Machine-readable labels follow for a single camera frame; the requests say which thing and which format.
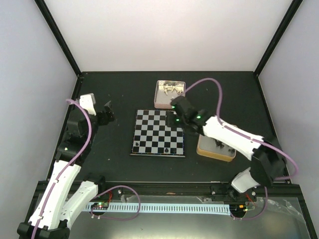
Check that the pile of white chess pieces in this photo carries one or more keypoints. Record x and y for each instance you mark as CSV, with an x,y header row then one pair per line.
x,y
172,88

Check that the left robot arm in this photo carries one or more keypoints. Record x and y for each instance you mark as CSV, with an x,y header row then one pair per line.
x,y
55,214

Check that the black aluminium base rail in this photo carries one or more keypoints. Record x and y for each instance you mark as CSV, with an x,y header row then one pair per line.
x,y
215,191

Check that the small green circuit board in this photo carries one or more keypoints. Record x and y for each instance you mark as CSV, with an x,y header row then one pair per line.
x,y
100,205

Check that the light blue slotted cable duct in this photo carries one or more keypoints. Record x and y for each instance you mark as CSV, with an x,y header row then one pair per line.
x,y
164,208

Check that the right black frame post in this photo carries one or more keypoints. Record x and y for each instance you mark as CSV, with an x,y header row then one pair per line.
x,y
285,22

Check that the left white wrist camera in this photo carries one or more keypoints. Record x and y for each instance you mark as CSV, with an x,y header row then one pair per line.
x,y
88,102

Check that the left black frame post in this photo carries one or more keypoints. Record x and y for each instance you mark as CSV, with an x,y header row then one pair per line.
x,y
42,6

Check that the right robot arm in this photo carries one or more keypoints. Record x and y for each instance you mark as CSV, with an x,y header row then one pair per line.
x,y
266,163

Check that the pink tin tray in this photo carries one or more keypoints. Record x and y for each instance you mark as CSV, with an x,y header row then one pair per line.
x,y
161,100

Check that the black frame post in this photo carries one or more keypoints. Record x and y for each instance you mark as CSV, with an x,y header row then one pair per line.
x,y
42,6
285,22

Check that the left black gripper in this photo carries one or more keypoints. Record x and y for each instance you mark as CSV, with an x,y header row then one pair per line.
x,y
104,120

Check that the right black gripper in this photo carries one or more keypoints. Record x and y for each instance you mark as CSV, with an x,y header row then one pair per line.
x,y
170,121

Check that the yellow tin tray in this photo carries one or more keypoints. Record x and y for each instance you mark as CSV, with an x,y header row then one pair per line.
x,y
206,147

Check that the black and grey chessboard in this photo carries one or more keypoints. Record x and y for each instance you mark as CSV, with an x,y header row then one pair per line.
x,y
154,136

